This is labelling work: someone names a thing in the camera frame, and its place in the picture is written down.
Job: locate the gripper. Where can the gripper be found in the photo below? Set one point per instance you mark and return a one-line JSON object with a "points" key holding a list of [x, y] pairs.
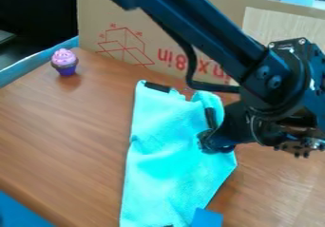
{"points": [[275, 132]]}

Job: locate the turquoise cloth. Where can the turquoise cloth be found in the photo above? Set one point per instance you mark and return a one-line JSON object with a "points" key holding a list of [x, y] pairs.
{"points": [[169, 161]]}

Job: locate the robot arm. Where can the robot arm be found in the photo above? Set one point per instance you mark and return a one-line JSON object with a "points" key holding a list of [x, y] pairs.
{"points": [[203, 18]]}

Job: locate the cardboard box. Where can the cardboard box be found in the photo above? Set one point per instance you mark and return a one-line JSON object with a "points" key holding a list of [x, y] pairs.
{"points": [[127, 22]]}

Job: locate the pink purple toy cupcake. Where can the pink purple toy cupcake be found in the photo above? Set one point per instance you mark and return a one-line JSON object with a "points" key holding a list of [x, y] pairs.
{"points": [[65, 62]]}

